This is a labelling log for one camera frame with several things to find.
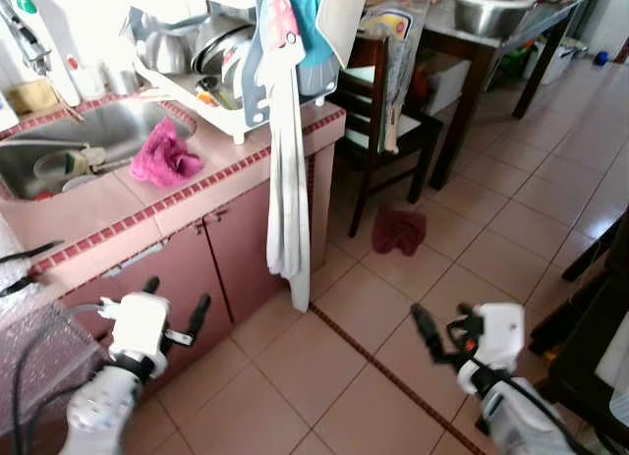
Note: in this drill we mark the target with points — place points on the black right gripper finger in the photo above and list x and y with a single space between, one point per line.
428 332

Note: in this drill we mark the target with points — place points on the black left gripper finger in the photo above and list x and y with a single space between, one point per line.
200 315
152 287

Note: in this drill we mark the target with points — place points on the pink kitchen base cabinet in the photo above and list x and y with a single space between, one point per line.
246 249

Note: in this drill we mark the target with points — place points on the dark red rag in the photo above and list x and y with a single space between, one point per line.
398 231

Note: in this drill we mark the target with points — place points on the black tape strip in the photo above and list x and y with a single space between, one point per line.
34 251
22 285

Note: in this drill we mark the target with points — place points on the pink crumpled cloth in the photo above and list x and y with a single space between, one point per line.
165 158

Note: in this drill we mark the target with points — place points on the dark wooden stool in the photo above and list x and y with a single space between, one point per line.
590 376

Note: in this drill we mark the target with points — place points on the white plastic bag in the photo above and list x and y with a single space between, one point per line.
617 367

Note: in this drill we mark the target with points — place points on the clear glass cup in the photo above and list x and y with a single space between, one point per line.
54 167

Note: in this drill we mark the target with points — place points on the long white hanging towel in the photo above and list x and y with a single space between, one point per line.
287 180

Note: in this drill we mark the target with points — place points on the steel sink basin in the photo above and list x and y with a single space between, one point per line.
98 131

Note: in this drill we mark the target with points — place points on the white plastic dish rack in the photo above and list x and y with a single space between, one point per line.
187 103

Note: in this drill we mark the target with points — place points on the white seat cushion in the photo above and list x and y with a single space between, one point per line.
378 131

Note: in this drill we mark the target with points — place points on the dark wooden table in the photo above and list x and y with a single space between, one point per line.
457 111

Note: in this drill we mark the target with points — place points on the tan sponge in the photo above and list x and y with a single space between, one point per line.
29 96

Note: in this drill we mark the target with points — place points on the steel mixing bowl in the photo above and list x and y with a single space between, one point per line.
167 52

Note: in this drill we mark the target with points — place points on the steel pan lid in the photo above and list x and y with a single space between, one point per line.
221 47

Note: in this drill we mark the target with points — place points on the dark wooden chair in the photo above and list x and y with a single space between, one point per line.
378 72

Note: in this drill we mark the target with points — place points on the small blue ball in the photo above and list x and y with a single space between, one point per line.
600 58

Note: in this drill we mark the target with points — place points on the printed clear plastic bag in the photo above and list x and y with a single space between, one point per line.
393 62

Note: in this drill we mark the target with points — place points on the teal cloth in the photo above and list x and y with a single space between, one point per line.
310 23

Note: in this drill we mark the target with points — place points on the white cutting board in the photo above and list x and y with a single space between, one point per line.
342 18

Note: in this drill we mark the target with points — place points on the large steel pot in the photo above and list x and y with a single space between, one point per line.
496 13

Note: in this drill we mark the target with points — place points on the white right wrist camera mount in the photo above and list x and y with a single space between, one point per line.
494 337

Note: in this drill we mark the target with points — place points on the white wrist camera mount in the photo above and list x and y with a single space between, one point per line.
138 327
494 337

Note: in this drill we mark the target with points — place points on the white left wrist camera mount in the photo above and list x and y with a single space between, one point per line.
138 327

